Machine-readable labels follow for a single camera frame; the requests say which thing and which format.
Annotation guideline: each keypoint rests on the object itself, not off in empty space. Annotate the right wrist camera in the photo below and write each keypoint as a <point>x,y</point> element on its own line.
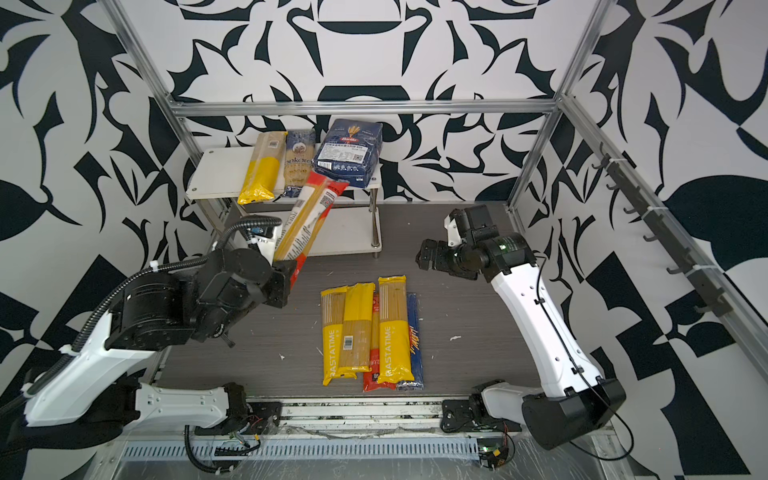
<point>454,237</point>

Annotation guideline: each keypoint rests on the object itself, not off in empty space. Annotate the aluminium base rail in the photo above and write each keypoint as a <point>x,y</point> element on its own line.
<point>325,429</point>

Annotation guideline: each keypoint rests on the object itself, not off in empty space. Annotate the aluminium cage frame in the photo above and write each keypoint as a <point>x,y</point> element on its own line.
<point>744,324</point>

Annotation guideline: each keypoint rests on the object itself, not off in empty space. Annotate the grey wall hook rack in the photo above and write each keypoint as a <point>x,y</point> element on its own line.
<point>666,230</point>

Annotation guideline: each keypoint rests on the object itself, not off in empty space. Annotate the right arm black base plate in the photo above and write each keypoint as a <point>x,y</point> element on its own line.
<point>459,416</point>

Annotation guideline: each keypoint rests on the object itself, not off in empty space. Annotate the red spaghetti pack white label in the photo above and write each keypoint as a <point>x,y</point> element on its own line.
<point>306,219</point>

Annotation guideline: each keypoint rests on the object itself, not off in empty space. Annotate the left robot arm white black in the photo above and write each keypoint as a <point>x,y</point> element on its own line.
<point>93,393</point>

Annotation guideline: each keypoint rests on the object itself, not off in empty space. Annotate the dark blue Barilla pasta box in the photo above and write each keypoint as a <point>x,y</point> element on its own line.
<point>350,152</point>

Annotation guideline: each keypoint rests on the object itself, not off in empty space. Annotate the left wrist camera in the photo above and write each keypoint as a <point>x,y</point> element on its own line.
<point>265,239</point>

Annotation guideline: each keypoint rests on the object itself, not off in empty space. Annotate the yellow pastatime spaghetti pack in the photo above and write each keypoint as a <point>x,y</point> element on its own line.
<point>394,334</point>
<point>332,306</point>

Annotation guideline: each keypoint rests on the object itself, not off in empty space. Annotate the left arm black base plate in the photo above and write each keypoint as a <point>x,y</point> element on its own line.
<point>252,420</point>

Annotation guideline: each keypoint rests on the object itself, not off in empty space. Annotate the yellow Pastatime spaghetti pack right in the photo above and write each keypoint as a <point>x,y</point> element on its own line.
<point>394,334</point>

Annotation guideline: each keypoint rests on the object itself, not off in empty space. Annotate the yellow spaghetti pack small barcode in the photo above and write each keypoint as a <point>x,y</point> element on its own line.
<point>357,330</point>

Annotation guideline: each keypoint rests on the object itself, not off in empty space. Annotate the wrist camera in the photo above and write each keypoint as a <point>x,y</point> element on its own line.
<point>265,239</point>
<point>454,237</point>

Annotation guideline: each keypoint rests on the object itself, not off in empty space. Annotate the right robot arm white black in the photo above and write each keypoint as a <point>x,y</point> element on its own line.
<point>574,398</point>

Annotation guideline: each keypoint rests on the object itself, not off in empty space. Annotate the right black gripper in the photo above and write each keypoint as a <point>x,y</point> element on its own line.
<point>439,261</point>

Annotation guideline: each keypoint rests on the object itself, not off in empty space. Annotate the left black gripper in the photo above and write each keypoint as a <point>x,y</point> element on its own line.
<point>279,279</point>

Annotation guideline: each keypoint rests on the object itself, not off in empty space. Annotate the dark blue clear spaghetti pack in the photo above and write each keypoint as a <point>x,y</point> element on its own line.
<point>297,164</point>

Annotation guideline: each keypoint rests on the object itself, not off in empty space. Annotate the yellow Pastatime spaghetti pack left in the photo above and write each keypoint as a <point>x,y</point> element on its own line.
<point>332,306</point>

